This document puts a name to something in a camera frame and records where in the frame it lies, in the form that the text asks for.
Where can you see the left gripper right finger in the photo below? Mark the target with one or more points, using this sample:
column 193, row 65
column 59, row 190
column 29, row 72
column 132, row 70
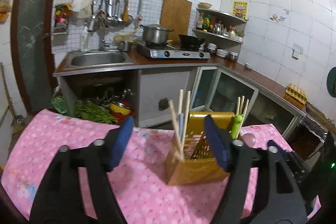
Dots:
column 277, row 196

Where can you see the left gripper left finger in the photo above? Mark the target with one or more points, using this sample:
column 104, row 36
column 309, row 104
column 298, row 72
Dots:
column 59, row 197

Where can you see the dark metal ladle spoon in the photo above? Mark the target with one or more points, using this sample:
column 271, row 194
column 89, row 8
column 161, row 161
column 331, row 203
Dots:
column 249, row 139

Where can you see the wooden chopstick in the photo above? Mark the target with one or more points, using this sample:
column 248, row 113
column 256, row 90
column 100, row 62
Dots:
column 180, row 103
column 238, row 106
column 176, row 130
column 245, row 110
column 186, row 114
column 242, row 99

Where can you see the blue plastic spoon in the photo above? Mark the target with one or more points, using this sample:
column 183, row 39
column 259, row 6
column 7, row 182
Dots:
column 181, row 119

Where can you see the kitchen counter with cabinets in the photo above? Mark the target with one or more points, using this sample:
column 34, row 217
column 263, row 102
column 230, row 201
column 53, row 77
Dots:
column 215, row 85

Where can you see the steel kitchen sink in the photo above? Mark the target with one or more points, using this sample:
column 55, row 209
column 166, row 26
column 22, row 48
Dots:
column 97, row 59

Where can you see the chrome kitchen faucet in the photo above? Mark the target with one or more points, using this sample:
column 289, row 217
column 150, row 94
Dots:
column 101, row 29

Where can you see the foil covered tray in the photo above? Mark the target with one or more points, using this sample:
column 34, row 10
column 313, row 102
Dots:
column 313, row 126

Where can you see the pink floral tablecloth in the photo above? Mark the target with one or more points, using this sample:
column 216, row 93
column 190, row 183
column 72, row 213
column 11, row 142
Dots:
column 139, row 182

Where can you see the yellow perforated utensil holder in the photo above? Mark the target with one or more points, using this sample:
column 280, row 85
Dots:
column 196, row 165

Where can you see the yellow egg tray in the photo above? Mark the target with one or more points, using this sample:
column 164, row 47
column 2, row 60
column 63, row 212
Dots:
column 297, row 93

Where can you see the green leafy vegetables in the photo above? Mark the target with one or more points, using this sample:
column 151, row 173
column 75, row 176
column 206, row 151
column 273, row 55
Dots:
column 86, row 110

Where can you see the red yellow bowl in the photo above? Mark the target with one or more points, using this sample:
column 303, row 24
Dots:
column 121, row 110

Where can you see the stacked white bowls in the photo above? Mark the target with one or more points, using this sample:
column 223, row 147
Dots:
column 213, row 49

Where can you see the corner shelf with bottles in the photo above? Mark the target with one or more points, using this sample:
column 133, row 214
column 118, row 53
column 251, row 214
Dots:
column 220, row 24

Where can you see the black wok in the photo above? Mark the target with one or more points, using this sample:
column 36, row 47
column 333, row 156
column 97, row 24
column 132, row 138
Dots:
column 190, row 43

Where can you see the steel gas stove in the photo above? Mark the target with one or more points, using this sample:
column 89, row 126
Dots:
column 165, row 52

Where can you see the steel cooking pot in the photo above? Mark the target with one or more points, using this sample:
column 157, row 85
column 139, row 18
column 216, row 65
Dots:
column 155, row 33

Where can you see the hanging yellow bag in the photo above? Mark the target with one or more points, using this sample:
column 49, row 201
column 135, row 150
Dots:
column 5, row 9

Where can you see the rectangular wooden cutting board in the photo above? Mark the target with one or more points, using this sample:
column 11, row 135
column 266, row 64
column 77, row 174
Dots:
column 175, row 16

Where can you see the dark wooden glass door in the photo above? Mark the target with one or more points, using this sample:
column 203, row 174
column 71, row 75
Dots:
column 33, row 61

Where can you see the green round wall board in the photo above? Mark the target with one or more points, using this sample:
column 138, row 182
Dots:
column 331, row 82

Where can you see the white wall switch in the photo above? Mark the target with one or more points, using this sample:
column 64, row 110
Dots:
column 297, row 51

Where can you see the yellow wall poster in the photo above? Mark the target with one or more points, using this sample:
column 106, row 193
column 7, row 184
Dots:
column 239, row 9

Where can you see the wall utensil rack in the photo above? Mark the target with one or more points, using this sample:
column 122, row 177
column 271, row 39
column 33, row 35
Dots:
column 109, row 13

